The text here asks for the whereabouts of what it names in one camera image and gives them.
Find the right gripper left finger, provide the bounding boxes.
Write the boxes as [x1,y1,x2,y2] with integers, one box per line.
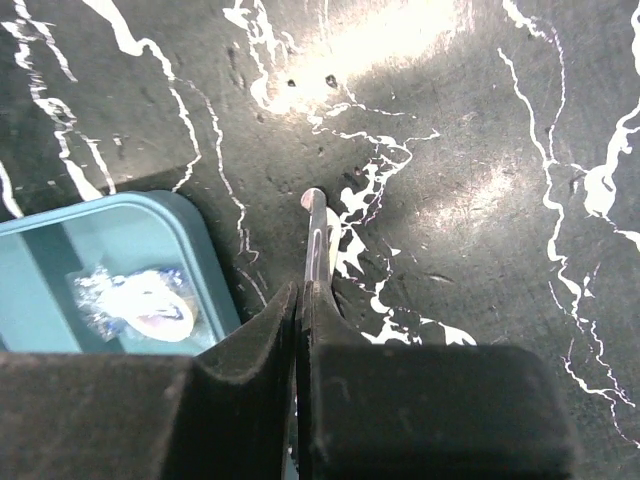
[1,283,298,479]

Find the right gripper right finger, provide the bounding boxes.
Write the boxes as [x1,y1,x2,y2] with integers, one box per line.
[296,281,580,479]

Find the dark blue divided tray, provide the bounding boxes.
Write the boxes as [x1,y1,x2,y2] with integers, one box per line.
[1,191,240,356]

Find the small scissors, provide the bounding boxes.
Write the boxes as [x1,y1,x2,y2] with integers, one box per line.
[300,187,342,290]

